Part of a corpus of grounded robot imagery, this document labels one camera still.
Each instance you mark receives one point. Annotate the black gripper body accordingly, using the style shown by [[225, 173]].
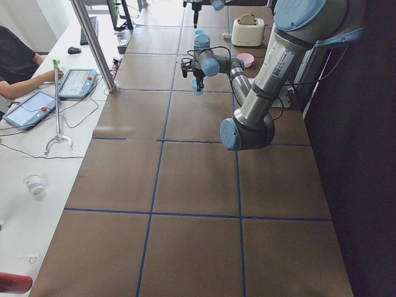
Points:
[[198, 73], [195, 7]]

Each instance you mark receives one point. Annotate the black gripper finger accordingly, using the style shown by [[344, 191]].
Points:
[[199, 84]]

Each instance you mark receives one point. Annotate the person forearm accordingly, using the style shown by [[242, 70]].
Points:
[[19, 89]]

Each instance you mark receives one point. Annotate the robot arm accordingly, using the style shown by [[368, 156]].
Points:
[[216, 4], [298, 27]]

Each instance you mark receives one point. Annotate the person hand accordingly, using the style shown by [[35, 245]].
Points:
[[58, 74]]

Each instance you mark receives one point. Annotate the toast slice in toaster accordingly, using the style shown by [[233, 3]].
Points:
[[247, 19]]

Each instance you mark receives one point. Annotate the pink bowl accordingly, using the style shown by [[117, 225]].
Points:
[[246, 58]]

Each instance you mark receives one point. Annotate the cream toaster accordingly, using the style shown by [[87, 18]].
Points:
[[248, 35]]

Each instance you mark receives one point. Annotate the orange black connector block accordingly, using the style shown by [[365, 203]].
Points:
[[116, 62]]

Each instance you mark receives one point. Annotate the black monitor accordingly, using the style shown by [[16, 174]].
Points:
[[120, 15]]

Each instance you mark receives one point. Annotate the teach pendant far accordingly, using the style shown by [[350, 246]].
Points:
[[77, 84]]

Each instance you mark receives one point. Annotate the teach pendant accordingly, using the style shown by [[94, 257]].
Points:
[[77, 84], [31, 111]]

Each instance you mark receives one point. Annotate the computer mouse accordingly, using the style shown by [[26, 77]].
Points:
[[74, 50]]

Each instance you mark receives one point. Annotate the grabber reaching tool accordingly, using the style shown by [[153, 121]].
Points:
[[59, 137]]

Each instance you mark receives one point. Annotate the teach pendant near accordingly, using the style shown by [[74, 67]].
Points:
[[31, 111]]

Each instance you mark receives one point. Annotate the paper cup on desk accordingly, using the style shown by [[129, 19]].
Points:
[[34, 184]]

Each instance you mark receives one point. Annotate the red cylinder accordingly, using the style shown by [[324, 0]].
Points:
[[15, 284]]

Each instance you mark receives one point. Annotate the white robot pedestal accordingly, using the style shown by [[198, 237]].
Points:
[[283, 99]]

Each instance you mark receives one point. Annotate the aluminium frame post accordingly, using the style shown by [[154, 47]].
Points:
[[83, 18]]

